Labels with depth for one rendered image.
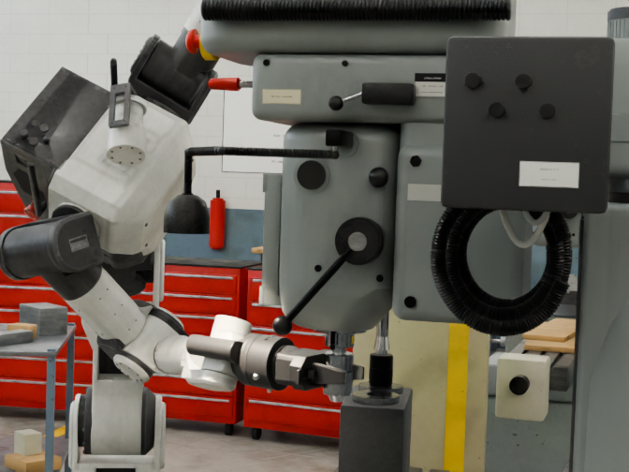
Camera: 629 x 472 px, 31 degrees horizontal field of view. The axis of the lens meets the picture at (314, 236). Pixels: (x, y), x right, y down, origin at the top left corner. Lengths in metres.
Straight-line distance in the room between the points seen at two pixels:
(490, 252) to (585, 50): 0.38
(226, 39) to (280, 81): 0.10
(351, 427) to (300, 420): 4.45
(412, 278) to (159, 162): 0.63
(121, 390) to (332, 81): 0.98
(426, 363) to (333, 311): 1.84
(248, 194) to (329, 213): 9.55
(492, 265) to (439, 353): 1.91
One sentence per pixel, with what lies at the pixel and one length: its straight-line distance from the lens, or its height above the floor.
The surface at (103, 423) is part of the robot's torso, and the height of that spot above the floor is 1.02.
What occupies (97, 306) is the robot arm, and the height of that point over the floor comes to 1.30.
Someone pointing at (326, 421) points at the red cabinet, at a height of 0.17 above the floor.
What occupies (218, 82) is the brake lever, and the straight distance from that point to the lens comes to 1.98.
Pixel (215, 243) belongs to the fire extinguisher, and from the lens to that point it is 11.23.
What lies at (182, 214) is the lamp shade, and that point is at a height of 1.48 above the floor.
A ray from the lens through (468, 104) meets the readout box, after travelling 1.42.
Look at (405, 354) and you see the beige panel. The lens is 3.58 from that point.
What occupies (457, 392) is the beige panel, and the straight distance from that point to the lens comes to 3.57.
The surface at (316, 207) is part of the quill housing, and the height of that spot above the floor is 1.50.
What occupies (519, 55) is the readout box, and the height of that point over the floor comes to 1.70.
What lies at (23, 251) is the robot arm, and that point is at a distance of 2.05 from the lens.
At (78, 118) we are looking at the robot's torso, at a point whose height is 1.64.
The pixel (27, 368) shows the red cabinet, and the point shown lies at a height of 0.32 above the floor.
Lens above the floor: 1.55
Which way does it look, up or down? 3 degrees down
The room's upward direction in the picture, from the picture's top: 2 degrees clockwise
